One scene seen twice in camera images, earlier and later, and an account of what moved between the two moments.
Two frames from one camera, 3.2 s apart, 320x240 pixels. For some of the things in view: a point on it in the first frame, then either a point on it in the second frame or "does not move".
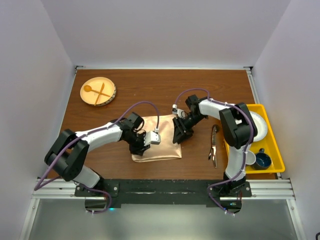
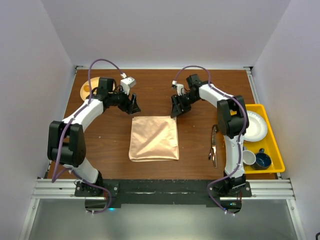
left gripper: [141, 148] -> [125, 107]
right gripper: [179, 135] -> [177, 110]
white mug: [250, 158] does not move
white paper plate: [261, 124] does not move
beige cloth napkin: [166, 149] does not move
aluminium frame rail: [62, 189] does not move
